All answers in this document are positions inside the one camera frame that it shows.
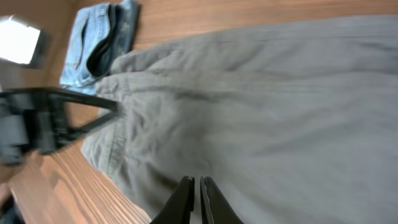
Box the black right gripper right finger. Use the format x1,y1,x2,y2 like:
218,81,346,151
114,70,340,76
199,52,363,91
200,177,243,224

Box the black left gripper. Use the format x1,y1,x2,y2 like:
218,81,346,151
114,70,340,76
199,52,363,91
1,88,119,165

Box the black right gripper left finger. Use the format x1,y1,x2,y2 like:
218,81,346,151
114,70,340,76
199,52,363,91
150,176,195,224

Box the grey cotton shorts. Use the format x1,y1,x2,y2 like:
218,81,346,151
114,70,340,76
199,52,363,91
81,15,397,223

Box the folded blue denim shorts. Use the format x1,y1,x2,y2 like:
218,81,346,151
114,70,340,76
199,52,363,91
60,0,140,95

